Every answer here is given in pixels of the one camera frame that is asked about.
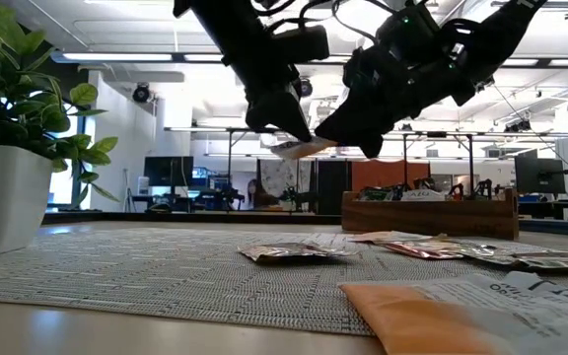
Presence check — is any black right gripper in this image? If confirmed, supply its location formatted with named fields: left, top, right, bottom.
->
left=313, top=43, right=477, bottom=160

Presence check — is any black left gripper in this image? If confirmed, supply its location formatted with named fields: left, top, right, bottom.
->
left=227, top=43, right=314, bottom=144

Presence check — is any white orange Tazo tea packet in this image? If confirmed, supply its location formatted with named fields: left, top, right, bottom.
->
left=400, top=188, right=448, bottom=203
left=337, top=270, right=568, bottom=355
left=269, top=136, right=340, bottom=161

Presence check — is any dark foil tea packet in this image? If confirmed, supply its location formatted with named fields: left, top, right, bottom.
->
left=357, top=185, right=404, bottom=203

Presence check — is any silver brown snack packet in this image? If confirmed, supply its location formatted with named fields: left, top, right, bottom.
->
left=238, top=242, right=360, bottom=264

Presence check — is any wooden tea organizer box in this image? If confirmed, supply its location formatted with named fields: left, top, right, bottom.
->
left=340, top=187, right=521, bottom=242

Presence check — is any patterned white curtain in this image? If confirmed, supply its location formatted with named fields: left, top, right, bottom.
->
left=258, top=158, right=314, bottom=198

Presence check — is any black cabinet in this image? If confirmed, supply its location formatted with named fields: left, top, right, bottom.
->
left=315, top=158, right=354, bottom=216

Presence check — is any person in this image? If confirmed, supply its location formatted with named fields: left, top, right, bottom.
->
left=246, top=177, right=268, bottom=211

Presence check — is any black background monitor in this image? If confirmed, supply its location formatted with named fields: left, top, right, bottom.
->
left=513, top=156, right=567, bottom=195
left=143, top=155, right=195, bottom=196

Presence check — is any black ceiling speaker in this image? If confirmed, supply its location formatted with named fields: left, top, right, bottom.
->
left=131, top=82, right=153, bottom=105

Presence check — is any ceiling light strip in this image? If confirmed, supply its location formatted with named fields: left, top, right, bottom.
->
left=50, top=50, right=568, bottom=69

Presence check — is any grey woven placemat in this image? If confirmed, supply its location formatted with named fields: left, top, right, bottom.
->
left=0, top=222, right=568, bottom=338

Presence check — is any large window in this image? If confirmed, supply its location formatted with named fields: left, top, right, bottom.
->
left=46, top=98, right=93, bottom=209

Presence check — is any green potted plant white pot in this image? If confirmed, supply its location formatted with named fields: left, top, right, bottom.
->
left=0, top=0, right=120, bottom=257

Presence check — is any orange partition wall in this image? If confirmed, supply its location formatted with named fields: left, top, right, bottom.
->
left=351, top=159, right=432, bottom=194

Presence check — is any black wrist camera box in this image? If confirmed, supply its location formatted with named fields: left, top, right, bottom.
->
left=376, top=2, right=442, bottom=53
left=269, top=24, right=331, bottom=64

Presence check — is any black overhead gantry frame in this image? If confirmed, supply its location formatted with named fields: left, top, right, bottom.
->
left=164, top=125, right=568, bottom=213

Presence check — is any black aluminium table frame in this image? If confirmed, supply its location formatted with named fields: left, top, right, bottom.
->
left=40, top=210, right=568, bottom=239

